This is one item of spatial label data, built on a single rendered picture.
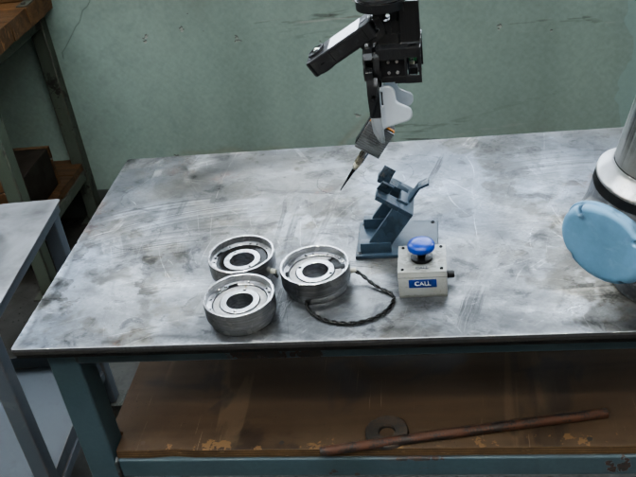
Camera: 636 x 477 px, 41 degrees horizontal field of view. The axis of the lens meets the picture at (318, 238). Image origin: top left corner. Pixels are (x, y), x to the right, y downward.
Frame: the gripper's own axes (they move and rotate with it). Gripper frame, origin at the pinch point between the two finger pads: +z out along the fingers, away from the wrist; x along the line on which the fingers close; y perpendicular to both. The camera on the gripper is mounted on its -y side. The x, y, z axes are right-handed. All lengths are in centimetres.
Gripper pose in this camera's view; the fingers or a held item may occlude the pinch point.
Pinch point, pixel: (378, 130)
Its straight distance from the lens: 128.5
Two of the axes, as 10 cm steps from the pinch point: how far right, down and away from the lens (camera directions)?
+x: 1.2, -5.5, 8.3
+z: 1.2, 8.4, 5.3
